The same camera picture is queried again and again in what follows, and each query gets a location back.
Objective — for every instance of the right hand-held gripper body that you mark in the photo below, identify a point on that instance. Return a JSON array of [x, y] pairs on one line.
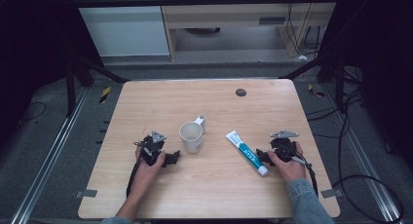
[[283, 146]]

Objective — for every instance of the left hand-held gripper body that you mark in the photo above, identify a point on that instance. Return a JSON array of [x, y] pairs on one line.
[[152, 146]]

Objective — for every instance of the person's right hand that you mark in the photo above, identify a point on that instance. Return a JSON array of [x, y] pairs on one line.
[[289, 168]]

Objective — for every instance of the person's left hand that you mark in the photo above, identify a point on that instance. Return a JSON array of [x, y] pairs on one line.
[[146, 172]]

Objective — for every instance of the white and teal toothpaste tube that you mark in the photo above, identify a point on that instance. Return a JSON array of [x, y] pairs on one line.
[[248, 153]]

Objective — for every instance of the white cup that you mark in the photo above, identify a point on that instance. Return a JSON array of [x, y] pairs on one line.
[[192, 138]]

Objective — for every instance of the yellow and black tape strip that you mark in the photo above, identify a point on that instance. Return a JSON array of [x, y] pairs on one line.
[[315, 91], [105, 94]]

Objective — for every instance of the black metal stand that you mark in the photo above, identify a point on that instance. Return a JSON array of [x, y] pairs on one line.
[[71, 87], [337, 81]]

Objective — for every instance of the white cabinet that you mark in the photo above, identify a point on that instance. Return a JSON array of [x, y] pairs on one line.
[[123, 26]]

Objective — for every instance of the black curtain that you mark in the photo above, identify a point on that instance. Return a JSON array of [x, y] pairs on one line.
[[29, 55], [380, 61]]

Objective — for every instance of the grey metal table bracket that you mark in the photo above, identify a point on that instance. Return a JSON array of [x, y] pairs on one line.
[[331, 193], [86, 193]]

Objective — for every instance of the aluminium floor rail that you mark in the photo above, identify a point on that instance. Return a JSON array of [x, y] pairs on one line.
[[48, 159], [360, 152]]

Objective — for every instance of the black horizontal frame bar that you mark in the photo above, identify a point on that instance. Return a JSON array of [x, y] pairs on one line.
[[201, 1]]

